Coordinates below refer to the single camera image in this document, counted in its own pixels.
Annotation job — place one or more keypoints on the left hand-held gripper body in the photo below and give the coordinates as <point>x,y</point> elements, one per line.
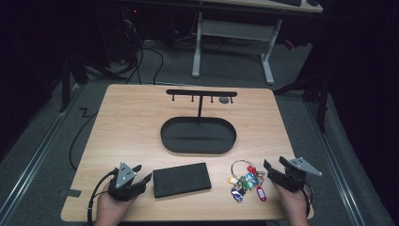
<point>125,185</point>

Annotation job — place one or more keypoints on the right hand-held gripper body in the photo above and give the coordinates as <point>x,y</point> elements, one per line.
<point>293,175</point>

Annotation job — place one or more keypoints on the black leather wallet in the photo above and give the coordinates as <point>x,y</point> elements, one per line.
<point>182,179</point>

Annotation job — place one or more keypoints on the black key rack with tray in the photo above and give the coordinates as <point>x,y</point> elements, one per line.
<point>198,133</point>

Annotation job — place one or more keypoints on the person's left hand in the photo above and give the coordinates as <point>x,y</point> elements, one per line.
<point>109,207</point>

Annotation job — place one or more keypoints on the person's right hand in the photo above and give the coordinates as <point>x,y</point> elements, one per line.
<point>293,205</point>

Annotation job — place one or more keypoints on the grey tape strip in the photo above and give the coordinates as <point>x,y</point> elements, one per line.
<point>70,192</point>

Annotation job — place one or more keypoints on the black metal stand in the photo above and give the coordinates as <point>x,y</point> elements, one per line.
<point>321,103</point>
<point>66,84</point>

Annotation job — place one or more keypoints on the grey round table grommet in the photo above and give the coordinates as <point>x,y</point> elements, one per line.
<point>224,100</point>

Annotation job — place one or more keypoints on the white-framed desk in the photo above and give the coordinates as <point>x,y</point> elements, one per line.
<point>233,29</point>

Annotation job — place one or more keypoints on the metal floor rail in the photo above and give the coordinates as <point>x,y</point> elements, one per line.
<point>337,163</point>
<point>34,157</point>

